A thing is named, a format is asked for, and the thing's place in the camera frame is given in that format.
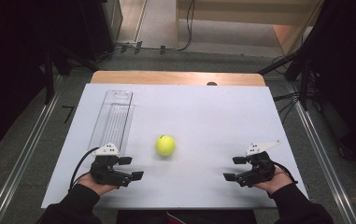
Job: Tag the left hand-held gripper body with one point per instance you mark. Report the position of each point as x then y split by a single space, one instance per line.
105 174

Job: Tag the white table board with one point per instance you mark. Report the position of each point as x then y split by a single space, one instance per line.
197 124

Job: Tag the black cabinet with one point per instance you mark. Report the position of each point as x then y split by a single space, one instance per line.
97 25

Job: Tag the dark curtain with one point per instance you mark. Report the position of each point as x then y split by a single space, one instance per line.
7 77
347 77

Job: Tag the person's left hand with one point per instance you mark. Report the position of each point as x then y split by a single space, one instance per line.
96 187

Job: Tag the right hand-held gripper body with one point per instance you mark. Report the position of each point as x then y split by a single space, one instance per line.
259 169

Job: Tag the clear plastic container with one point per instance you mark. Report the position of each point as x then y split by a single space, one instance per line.
113 118

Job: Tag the light wooden furniture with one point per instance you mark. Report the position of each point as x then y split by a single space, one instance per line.
247 14

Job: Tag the black stand legs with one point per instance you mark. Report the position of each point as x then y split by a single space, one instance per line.
305 84
49 81

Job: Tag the metal floor rail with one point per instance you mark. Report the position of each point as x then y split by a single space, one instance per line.
23 158
325 161

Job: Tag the black round table grommet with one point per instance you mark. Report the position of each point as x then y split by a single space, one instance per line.
211 83

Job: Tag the yellow tennis ball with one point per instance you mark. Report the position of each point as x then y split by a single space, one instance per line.
165 145

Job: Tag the person's right hand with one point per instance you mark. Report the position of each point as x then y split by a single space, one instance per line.
277 183

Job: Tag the wooden table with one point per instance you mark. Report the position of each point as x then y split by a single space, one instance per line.
166 77

